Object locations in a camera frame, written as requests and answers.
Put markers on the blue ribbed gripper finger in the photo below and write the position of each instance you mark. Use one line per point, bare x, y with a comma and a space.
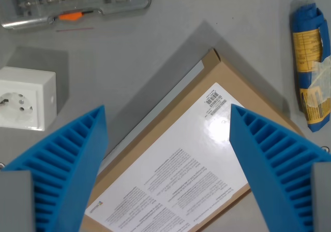
261, 159
77, 159

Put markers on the brown cardboard box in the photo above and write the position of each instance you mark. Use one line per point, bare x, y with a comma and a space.
175, 128

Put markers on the white printed label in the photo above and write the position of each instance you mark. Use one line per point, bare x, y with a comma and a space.
170, 172

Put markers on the blue yellow wrapped package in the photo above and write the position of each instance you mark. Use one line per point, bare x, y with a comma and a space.
310, 61

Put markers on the orange black screwdriver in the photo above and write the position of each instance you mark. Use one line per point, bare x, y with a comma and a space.
73, 16

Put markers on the clear plastic bit case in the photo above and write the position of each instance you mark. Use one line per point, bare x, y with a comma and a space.
75, 0

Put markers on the white wall socket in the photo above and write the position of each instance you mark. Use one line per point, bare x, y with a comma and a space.
23, 97

